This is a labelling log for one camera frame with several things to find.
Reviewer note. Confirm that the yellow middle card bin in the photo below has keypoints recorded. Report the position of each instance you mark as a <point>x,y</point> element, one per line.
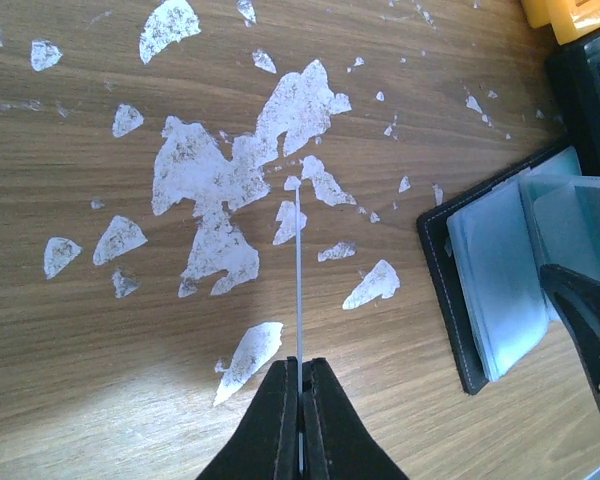
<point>569,19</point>

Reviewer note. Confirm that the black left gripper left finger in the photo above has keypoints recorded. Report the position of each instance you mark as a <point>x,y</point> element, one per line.
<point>265,442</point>

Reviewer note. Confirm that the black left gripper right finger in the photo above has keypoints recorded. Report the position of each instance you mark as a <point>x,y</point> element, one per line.
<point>336,443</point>

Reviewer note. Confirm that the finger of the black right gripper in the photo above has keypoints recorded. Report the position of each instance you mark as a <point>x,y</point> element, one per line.
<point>576,298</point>

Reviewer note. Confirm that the black leather card holder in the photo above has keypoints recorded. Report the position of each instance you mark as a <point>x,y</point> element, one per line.
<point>485,248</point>

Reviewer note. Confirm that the black right card bin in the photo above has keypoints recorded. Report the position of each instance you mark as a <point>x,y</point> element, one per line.
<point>574,75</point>

